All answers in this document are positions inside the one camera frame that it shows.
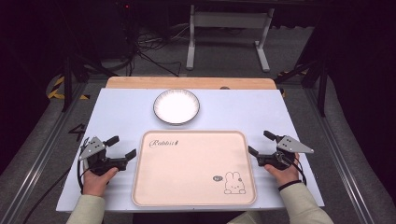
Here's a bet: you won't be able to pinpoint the black tripod stand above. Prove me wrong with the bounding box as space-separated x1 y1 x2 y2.
273 57 330 119
61 46 120 114

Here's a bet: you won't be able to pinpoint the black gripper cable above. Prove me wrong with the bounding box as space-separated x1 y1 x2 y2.
281 152 308 187
21 138 92 224

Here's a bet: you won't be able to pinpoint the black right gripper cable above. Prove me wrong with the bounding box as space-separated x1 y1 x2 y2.
281 152 308 187

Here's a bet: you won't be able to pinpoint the wooden board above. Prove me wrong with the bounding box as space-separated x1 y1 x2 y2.
105 76 278 91

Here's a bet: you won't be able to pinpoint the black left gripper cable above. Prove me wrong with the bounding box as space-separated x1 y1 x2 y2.
21 138 92 224

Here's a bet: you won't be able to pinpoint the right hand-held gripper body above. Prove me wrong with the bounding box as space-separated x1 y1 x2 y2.
256 134 315 172

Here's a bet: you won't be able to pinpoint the black wristband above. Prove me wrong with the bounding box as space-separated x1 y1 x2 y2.
277 179 303 192

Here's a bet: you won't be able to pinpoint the black floor cables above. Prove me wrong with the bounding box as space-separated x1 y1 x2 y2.
129 24 188 77

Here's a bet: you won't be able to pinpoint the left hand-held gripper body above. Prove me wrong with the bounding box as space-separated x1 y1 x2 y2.
78 135 129 176

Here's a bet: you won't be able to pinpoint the beige tray with rabbit print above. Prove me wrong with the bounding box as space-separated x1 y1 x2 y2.
131 129 258 208

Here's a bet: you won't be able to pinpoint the person's right hand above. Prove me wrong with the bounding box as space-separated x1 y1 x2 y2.
263 153 302 188

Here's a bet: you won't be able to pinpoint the white metal stand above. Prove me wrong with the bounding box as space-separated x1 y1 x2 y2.
185 4 276 74

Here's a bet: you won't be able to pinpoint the aluminium floor rail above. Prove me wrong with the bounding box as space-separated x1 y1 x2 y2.
0 81 90 224
303 87 376 224

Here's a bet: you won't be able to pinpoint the white plate with dark rim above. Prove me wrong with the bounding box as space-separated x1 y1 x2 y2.
152 88 201 126

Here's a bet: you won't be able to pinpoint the yellow black floor tape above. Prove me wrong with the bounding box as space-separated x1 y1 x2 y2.
46 75 92 101

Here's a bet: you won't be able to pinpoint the person's left hand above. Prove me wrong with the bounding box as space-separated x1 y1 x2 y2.
81 167 120 198

